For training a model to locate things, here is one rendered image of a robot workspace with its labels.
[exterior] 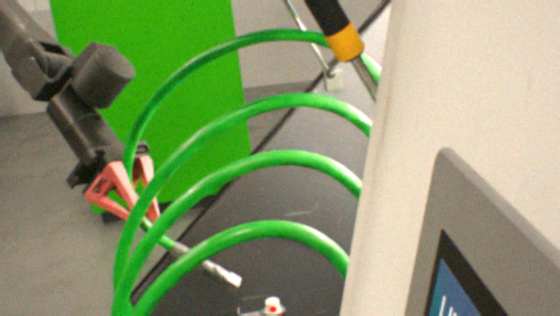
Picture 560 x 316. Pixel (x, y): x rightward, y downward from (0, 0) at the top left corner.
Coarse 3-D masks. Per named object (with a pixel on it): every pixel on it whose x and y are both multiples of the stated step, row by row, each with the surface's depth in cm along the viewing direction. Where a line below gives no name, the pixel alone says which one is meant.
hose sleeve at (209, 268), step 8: (176, 248) 92; (184, 248) 92; (176, 256) 93; (200, 264) 92; (208, 264) 92; (216, 264) 93; (208, 272) 92; (216, 272) 92; (224, 272) 92; (216, 280) 92; (224, 280) 92
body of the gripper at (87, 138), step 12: (84, 120) 93; (96, 120) 94; (72, 132) 93; (84, 132) 92; (96, 132) 92; (108, 132) 93; (72, 144) 93; (84, 144) 92; (96, 144) 92; (108, 144) 92; (120, 144) 93; (144, 144) 96; (84, 156) 89; (96, 156) 88; (84, 168) 90; (72, 180) 90; (84, 180) 92
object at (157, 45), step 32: (64, 0) 382; (96, 0) 384; (128, 0) 386; (160, 0) 389; (192, 0) 391; (224, 0) 393; (64, 32) 386; (96, 32) 389; (128, 32) 391; (160, 32) 393; (192, 32) 396; (224, 32) 398; (160, 64) 398; (224, 64) 403; (128, 96) 401; (192, 96) 406; (224, 96) 409; (128, 128) 406; (160, 128) 409; (192, 128) 411; (160, 160) 414; (192, 160) 417; (224, 160) 419; (160, 192) 420
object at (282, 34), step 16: (256, 32) 82; (272, 32) 81; (288, 32) 80; (304, 32) 80; (224, 48) 82; (240, 48) 83; (192, 64) 84; (368, 64) 80; (176, 80) 85; (160, 96) 86; (144, 112) 87; (128, 144) 89; (128, 160) 90; (128, 176) 90; (128, 208) 92; (144, 224) 92; (160, 240) 92
